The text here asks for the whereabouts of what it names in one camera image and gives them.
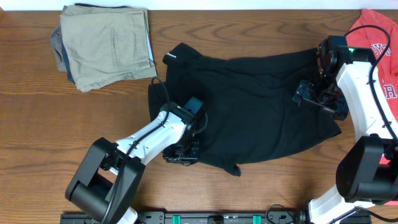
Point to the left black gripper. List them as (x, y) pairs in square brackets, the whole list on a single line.
[(171, 155)]

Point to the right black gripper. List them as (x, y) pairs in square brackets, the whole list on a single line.
[(306, 91)]

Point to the black polo shirt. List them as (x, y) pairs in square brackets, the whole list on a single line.
[(250, 113)]

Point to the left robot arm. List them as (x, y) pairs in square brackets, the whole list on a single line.
[(106, 181)]

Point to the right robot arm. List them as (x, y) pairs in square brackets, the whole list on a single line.
[(367, 176)]

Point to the red printed t-shirt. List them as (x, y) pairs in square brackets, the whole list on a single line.
[(379, 33)]

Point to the folded khaki shorts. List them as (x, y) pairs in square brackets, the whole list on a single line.
[(106, 45)]

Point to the folded navy garment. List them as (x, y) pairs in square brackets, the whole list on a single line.
[(67, 65)]

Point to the folded grey garment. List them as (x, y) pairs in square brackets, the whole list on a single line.
[(56, 41)]

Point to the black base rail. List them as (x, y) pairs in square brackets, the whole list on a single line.
[(273, 216)]

